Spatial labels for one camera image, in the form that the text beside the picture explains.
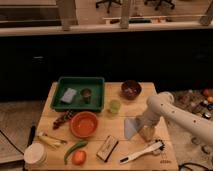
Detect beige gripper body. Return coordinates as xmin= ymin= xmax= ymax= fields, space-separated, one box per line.
xmin=135 ymin=116 xmax=155 ymax=142

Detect grey blue towel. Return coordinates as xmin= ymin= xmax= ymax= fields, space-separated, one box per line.
xmin=124 ymin=118 xmax=141 ymax=140

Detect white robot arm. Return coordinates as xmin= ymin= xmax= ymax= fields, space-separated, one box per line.
xmin=135 ymin=92 xmax=213 ymax=148

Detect dark brown bowl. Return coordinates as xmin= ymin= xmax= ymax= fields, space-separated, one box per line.
xmin=121 ymin=80 xmax=142 ymax=100

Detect red orange bowl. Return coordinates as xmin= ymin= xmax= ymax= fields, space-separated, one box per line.
xmin=69 ymin=111 xmax=98 ymax=138

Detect wooden block eraser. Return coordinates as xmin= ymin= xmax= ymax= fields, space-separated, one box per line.
xmin=96 ymin=135 xmax=119 ymax=162

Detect green chili pepper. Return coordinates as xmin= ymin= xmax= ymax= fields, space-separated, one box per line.
xmin=64 ymin=140 xmax=88 ymax=165

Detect metal cup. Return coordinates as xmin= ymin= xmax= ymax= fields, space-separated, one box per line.
xmin=80 ymin=88 xmax=92 ymax=104

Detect orange tomato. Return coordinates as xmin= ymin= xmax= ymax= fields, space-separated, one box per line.
xmin=72 ymin=150 xmax=86 ymax=165

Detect dark red dried pepper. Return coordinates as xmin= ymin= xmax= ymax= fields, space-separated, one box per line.
xmin=53 ymin=111 xmax=73 ymax=129

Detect green plastic tray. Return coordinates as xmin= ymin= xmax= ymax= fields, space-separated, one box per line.
xmin=51 ymin=77 xmax=105 ymax=112

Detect grey sponge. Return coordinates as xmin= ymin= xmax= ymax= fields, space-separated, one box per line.
xmin=60 ymin=88 xmax=77 ymax=103

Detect yellow corn husk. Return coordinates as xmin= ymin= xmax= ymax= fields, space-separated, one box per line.
xmin=37 ymin=132 xmax=66 ymax=149

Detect white round lid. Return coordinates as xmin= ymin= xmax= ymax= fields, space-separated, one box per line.
xmin=24 ymin=142 xmax=47 ymax=165

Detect black office chair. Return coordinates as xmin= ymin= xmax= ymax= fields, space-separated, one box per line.
xmin=95 ymin=0 xmax=122 ymax=14

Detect white handled brush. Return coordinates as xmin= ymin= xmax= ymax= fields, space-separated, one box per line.
xmin=119 ymin=140 xmax=164 ymax=164

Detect black cable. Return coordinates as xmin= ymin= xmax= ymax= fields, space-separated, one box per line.
xmin=178 ymin=162 xmax=213 ymax=171

